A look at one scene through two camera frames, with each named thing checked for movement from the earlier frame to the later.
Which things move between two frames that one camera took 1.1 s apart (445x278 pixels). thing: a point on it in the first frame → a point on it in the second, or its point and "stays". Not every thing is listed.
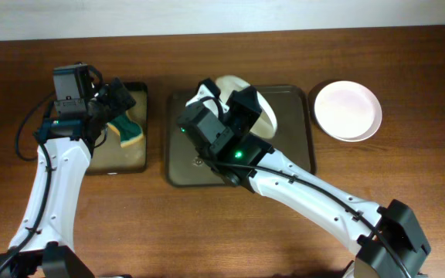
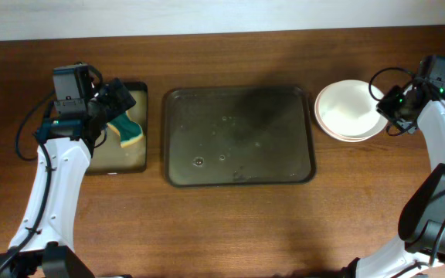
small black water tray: x=110 y=157 stays
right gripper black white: x=238 y=103 → x=383 y=108
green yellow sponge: x=130 y=132 stays
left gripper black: x=117 y=106 stays
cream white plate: x=266 y=126 → x=347 y=110
